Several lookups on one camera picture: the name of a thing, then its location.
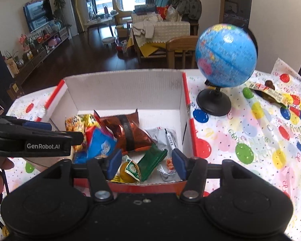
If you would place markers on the red puffed snack bag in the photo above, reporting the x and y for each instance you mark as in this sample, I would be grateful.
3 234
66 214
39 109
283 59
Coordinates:
81 124

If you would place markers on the long television cabinet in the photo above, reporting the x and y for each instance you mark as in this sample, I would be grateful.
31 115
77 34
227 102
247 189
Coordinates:
37 52

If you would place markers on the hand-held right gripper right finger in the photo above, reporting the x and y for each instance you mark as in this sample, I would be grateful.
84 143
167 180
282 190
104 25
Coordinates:
178 164

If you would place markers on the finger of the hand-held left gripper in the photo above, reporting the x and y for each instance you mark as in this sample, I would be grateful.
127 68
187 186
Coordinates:
65 136
37 125

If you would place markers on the red white snack packet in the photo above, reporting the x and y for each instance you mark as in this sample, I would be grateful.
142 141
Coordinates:
169 167

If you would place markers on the green potted plant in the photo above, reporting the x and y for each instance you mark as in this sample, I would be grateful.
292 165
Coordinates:
59 6

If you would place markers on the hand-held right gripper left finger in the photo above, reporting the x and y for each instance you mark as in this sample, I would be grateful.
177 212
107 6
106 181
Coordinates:
114 164

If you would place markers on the colourful dotted tablecloth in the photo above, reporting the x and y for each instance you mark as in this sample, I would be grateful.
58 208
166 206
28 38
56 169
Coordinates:
253 140

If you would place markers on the blue white snack packet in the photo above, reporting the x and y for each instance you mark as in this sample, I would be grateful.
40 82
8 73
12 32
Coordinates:
100 146

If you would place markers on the red cardboard box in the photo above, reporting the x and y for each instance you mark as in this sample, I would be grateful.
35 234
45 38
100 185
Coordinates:
125 93

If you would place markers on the brown flat snack packet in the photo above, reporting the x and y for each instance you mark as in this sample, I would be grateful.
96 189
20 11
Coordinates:
271 93

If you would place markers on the yellow paper bag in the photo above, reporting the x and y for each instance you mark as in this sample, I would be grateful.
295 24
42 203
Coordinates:
12 65

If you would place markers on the silver white snack packet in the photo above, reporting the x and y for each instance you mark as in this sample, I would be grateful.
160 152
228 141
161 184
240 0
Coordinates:
163 138

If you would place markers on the white tower air conditioner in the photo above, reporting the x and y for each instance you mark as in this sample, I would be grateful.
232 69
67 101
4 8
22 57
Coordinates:
69 10

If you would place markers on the flat screen television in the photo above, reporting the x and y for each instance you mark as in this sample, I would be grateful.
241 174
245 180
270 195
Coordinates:
39 15

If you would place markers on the yellow green round snack packet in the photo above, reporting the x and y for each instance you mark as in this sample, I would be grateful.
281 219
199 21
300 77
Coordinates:
129 170

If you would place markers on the small round stool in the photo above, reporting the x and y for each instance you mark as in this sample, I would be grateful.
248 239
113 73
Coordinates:
109 41

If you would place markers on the blue globe on black stand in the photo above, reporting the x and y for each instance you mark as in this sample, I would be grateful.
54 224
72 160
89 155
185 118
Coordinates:
224 57

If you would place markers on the wooden chair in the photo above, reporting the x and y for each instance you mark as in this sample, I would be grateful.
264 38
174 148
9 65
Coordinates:
181 50

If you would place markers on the brown foil snack bag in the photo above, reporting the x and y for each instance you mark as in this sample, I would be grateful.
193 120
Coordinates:
125 133

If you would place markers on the wooden coffee table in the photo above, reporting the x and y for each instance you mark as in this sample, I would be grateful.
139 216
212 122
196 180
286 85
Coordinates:
100 22

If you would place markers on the wooden armchair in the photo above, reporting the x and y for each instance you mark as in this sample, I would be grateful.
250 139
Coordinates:
119 7

